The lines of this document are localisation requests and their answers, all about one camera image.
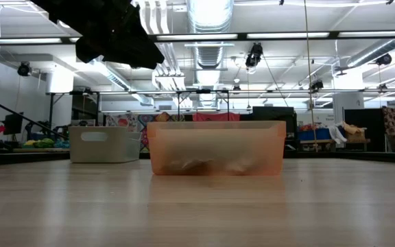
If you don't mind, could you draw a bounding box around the blue crate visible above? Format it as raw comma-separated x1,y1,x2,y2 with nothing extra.
298,127,332,142

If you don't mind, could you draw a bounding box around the white cloth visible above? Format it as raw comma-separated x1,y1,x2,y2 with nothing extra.
327,123,348,145

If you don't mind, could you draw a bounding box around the colourful patterned cloth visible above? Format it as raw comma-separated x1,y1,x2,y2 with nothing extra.
104,111,184,154

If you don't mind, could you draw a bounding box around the small black monitor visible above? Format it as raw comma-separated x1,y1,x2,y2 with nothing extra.
3,112,25,135

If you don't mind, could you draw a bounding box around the black background rig frame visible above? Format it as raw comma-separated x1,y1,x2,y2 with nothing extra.
46,88,395,138

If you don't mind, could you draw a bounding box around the black beam with light strips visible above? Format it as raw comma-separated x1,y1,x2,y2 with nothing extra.
0,30,395,46

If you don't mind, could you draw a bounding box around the clear grey plastic bin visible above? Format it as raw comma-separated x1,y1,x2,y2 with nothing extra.
68,126,143,164

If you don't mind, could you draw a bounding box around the large black monitor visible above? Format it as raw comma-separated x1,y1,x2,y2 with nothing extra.
252,106,298,152

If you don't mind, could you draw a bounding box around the white rectangular duct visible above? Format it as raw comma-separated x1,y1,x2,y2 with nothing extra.
77,61,154,106

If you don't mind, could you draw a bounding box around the black cabinet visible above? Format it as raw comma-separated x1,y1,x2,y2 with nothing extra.
344,108,387,152

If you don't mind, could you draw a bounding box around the silver round ventilation duct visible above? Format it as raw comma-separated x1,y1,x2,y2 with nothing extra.
187,0,235,69

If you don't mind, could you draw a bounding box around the silver slanted duct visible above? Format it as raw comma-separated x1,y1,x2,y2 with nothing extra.
334,37,395,75

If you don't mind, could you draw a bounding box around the orange translucent plastic bin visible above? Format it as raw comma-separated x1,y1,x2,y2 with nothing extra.
145,120,287,178

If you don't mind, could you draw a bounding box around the green yellow fabric pile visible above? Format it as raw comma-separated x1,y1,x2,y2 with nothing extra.
22,137,71,150

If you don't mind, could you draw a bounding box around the thin black slanted rod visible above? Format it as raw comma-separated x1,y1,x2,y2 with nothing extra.
0,91,68,140

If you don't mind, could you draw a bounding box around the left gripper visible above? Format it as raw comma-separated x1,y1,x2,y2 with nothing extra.
32,0,166,70

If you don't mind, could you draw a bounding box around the thin hanging rope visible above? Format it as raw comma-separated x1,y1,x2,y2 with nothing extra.
302,0,318,152

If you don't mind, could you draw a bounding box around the red cloth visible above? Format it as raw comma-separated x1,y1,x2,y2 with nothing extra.
192,112,241,123

